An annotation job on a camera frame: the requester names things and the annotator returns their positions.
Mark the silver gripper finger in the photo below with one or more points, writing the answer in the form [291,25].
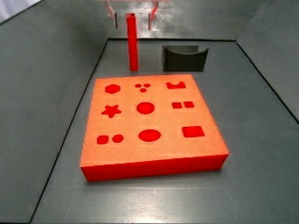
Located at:
[112,13]
[150,14]

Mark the tall red arch peg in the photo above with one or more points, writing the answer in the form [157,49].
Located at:
[130,40]

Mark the red shape sorting board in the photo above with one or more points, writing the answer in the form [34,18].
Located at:
[149,128]

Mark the black curved holder bracket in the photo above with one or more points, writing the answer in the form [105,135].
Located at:
[183,58]

